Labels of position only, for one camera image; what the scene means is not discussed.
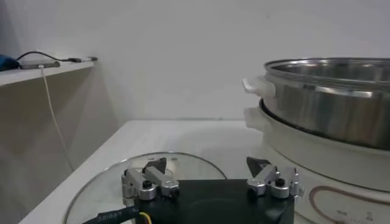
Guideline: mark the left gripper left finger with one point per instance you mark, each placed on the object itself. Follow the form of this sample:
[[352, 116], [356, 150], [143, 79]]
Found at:
[[152, 182]]

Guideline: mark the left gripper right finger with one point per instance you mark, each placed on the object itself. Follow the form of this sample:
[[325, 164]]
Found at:
[[274, 182]]

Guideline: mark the glass pot lid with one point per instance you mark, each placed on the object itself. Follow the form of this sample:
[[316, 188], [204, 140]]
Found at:
[[100, 188]]

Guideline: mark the steel steamer basket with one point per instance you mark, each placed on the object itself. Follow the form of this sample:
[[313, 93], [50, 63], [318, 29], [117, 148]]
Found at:
[[320, 115]]

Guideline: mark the white electric cooker base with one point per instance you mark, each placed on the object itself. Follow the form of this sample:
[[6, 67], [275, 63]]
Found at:
[[304, 158]]

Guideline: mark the white side table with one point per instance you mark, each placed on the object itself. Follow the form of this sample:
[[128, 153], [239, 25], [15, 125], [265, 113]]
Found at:
[[30, 74]]

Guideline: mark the black smartphone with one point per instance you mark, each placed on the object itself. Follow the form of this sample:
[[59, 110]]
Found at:
[[39, 64]]

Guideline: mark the blue computer mouse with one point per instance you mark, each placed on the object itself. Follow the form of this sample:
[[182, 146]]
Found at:
[[7, 63]]

